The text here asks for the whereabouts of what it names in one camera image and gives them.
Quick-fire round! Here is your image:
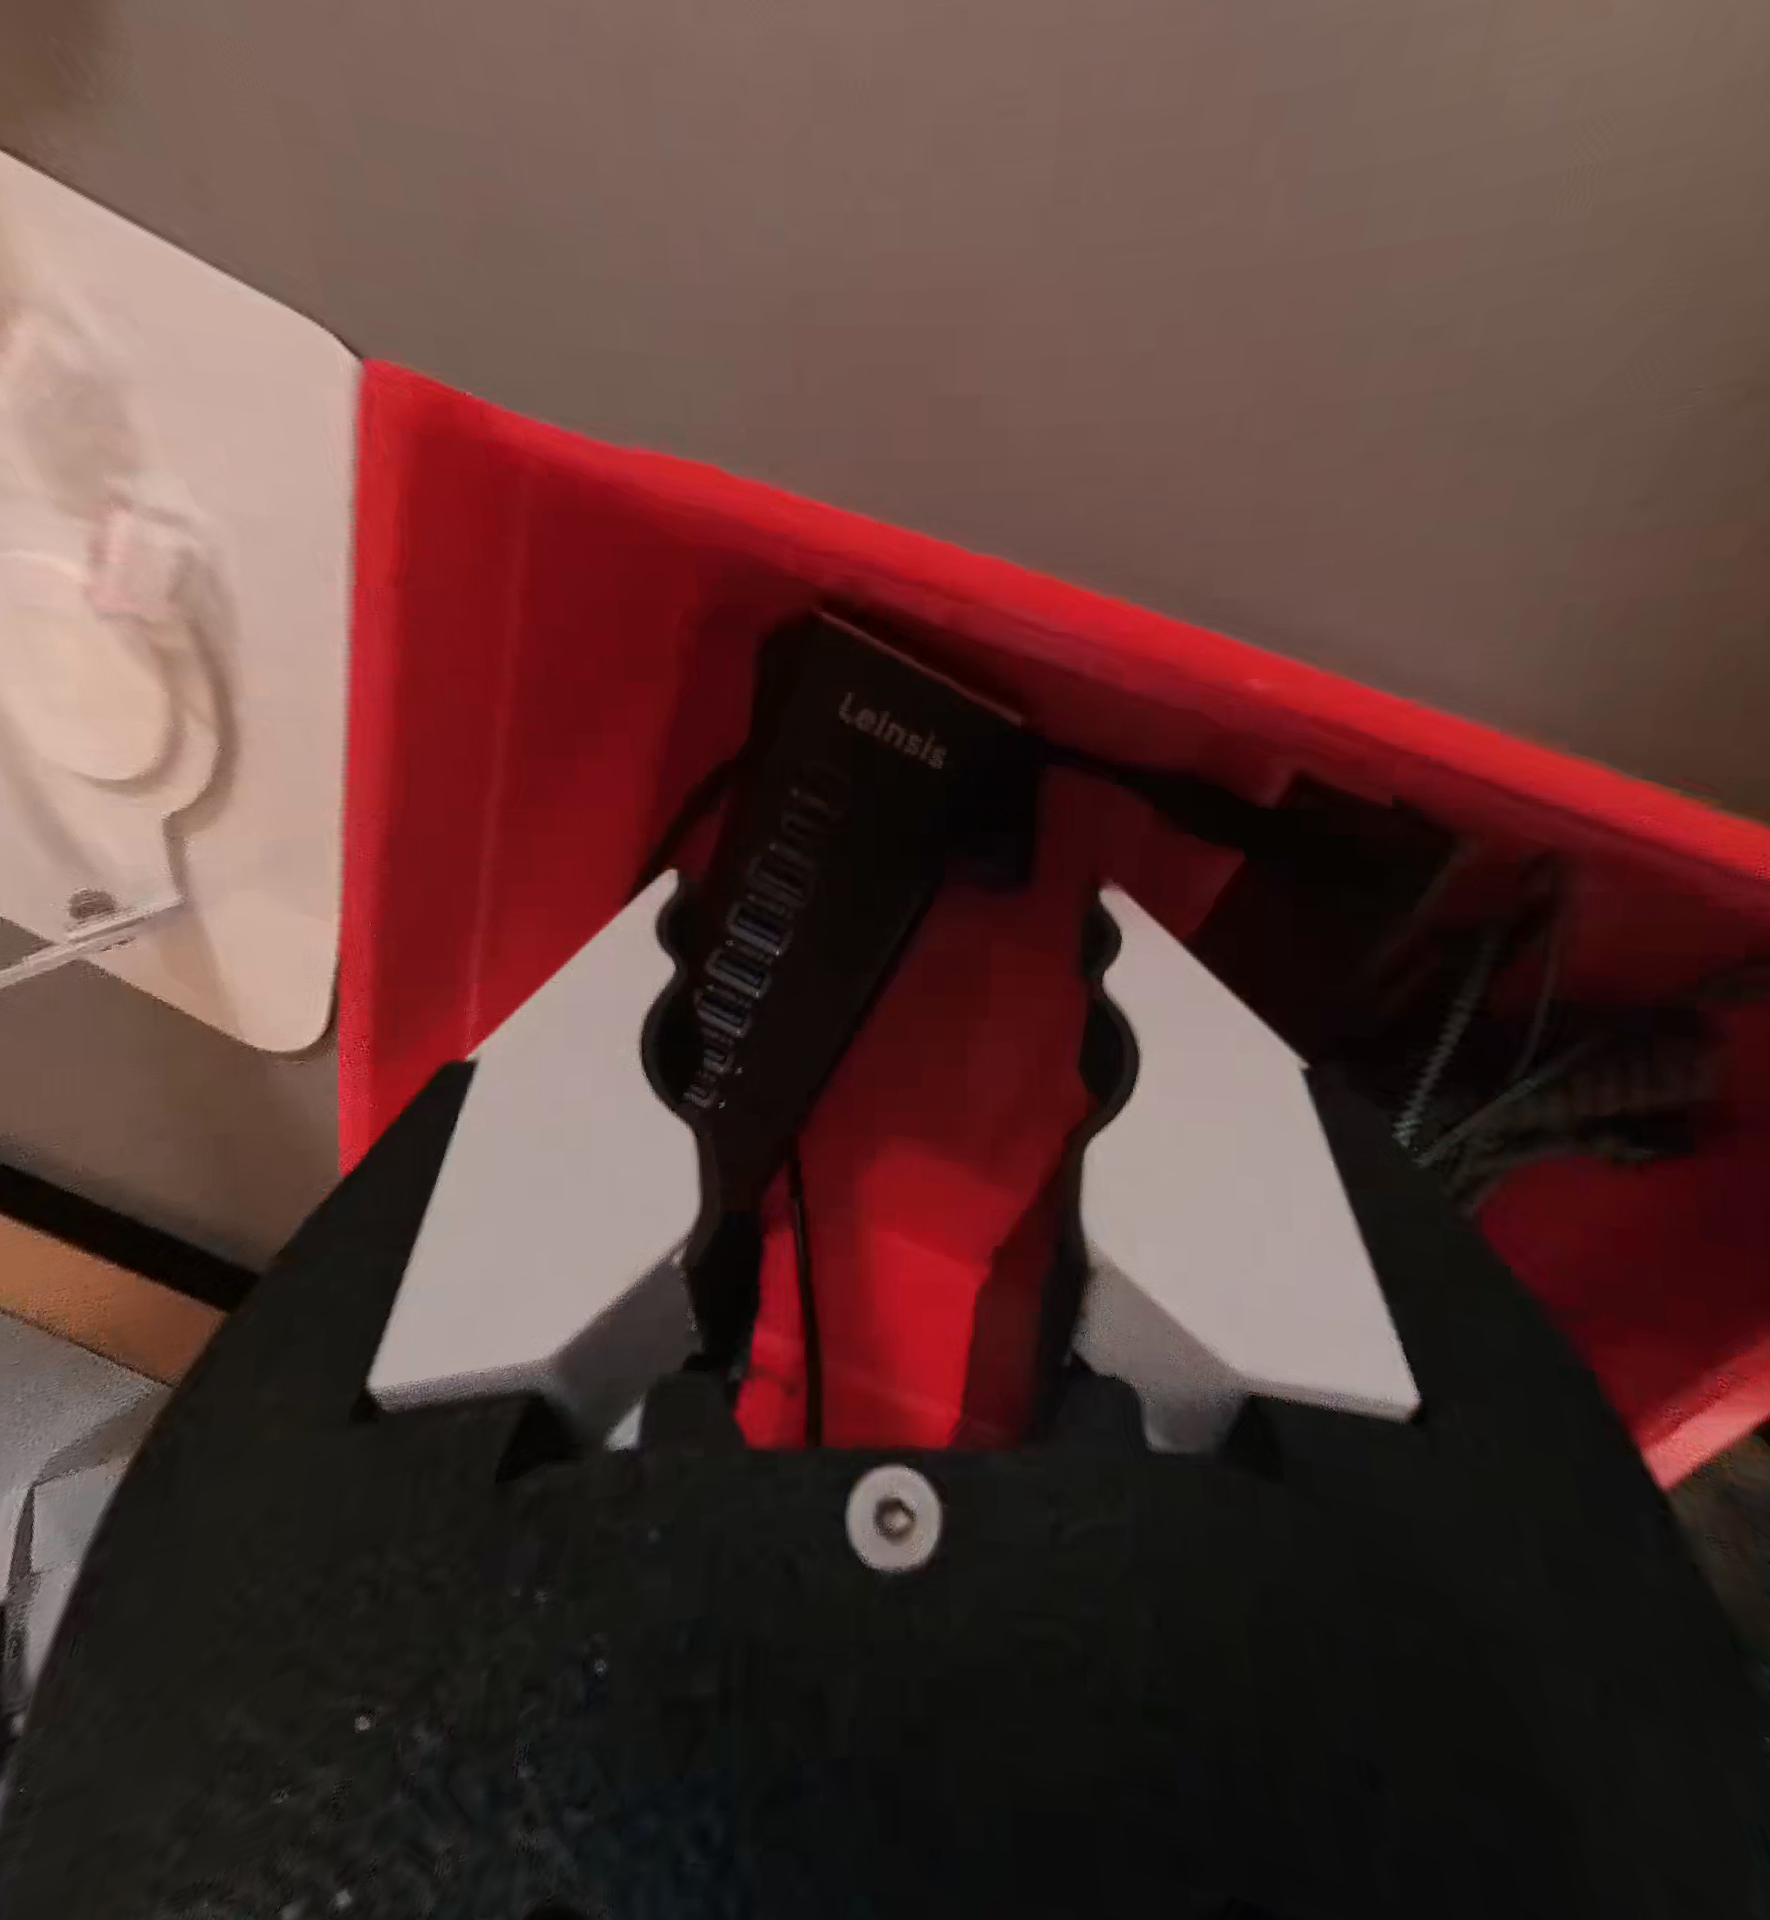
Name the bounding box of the black usb hub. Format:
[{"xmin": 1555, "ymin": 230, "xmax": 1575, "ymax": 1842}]
[{"xmin": 646, "ymin": 606, "xmax": 1035, "ymax": 1217}]

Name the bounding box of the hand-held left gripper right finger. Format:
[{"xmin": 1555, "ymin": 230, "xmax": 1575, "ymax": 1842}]
[{"xmin": 1067, "ymin": 883, "xmax": 1424, "ymax": 1450}]

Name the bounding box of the red plastic bin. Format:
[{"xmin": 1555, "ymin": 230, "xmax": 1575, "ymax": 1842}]
[{"xmin": 338, "ymin": 357, "xmax": 1770, "ymax": 1488}]

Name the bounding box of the tangle of black cables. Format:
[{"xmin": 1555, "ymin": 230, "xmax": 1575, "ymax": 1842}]
[{"xmin": 1169, "ymin": 773, "xmax": 1727, "ymax": 1202}]

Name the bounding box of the white instruction sheet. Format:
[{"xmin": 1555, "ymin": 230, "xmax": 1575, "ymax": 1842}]
[{"xmin": 0, "ymin": 107, "xmax": 362, "ymax": 1057}]

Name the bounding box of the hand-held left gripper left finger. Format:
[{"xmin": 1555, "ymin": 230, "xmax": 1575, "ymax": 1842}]
[{"xmin": 364, "ymin": 869, "xmax": 721, "ymax": 1448}]

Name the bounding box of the thin black cable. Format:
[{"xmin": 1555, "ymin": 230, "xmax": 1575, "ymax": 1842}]
[{"xmin": 784, "ymin": 1150, "xmax": 830, "ymax": 1450}]

